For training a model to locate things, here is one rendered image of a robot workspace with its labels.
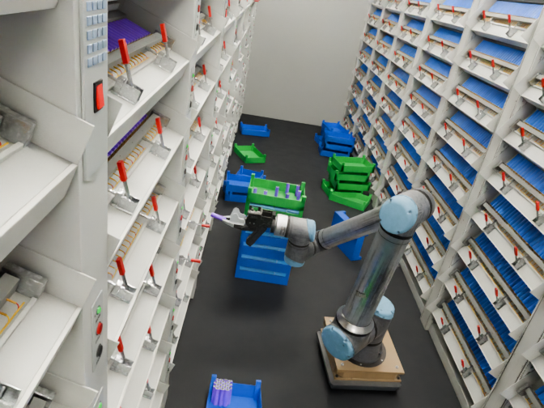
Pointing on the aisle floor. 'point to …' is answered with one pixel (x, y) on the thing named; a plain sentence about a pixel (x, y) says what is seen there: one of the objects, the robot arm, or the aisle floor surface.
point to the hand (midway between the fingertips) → (225, 220)
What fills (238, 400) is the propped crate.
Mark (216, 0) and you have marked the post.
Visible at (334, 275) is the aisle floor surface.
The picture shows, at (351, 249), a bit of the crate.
